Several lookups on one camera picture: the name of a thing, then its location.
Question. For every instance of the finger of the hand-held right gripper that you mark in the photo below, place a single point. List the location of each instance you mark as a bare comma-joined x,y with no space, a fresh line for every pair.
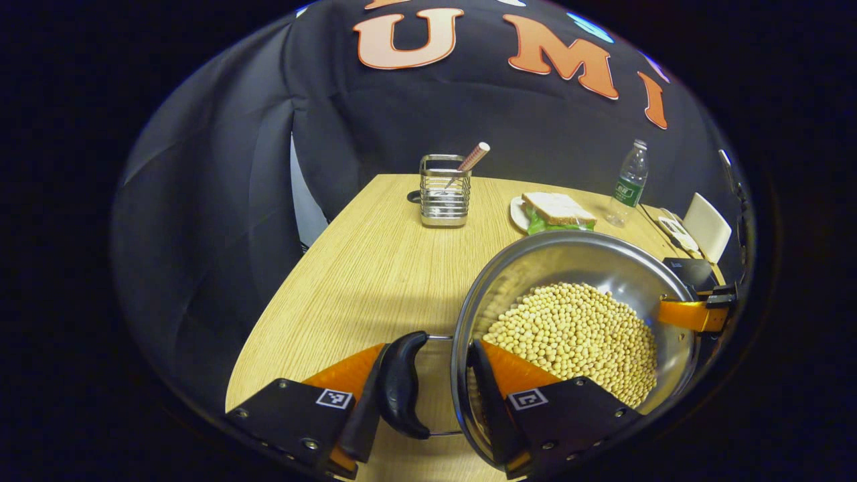
683,313

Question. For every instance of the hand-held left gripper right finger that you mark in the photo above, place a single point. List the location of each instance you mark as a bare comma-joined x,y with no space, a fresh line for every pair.
569,415

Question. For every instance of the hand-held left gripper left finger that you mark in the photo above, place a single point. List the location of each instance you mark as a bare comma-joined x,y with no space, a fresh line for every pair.
294,415

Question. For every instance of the black induction cooktop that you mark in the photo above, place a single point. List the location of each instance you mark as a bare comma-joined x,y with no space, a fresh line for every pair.
689,271

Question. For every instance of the white seasoning dish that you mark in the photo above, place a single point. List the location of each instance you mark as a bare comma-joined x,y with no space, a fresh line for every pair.
677,233

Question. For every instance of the pile of soybeans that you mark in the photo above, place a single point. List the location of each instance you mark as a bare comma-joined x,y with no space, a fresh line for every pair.
576,335

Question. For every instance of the white toaster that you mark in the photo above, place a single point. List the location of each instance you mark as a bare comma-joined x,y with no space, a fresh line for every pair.
708,227

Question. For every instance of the clear plastic water bottle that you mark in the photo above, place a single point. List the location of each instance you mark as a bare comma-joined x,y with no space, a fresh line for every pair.
629,191

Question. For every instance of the dark metal stand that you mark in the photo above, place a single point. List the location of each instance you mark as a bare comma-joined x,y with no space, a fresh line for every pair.
735,187

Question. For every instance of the sandwich with lettuce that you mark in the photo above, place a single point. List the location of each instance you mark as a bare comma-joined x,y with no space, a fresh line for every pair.
556,207

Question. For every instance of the small white plate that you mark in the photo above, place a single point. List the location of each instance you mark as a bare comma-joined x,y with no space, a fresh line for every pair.
517,213

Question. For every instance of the black table grommet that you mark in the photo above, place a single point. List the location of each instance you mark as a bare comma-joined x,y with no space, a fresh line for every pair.
412,197

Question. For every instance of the pink striped straw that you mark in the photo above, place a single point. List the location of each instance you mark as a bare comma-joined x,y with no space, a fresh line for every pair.
474,157

